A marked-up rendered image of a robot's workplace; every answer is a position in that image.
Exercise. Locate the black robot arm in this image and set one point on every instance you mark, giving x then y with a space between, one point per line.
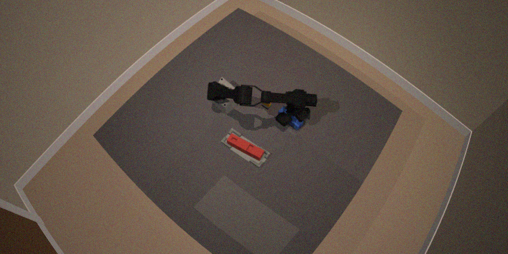
243 95

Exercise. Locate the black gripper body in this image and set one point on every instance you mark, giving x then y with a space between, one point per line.
284 119

